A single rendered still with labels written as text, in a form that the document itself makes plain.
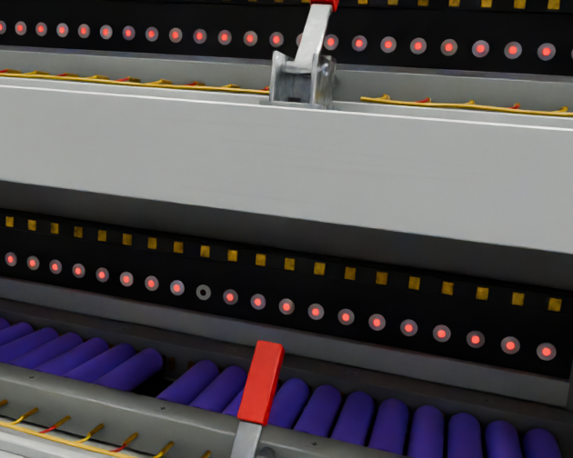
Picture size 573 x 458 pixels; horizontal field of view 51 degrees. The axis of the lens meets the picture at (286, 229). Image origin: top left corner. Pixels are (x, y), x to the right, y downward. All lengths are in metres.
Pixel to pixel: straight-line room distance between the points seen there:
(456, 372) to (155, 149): 0.23
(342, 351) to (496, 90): 0.19
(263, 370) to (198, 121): 0.11
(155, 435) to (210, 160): 0.15
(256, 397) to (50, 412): 0.14
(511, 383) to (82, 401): 0.25
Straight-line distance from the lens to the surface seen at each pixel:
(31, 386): 0.37
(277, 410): 0.35
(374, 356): 0.40
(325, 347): 0.41
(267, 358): 0.27
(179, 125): 0.27
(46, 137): 0.30
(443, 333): 0.39
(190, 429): 0.32
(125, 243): 0.45
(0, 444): 0.36
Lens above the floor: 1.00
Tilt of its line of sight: 7 degrees up
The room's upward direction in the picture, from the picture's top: 10 degrees clockwise
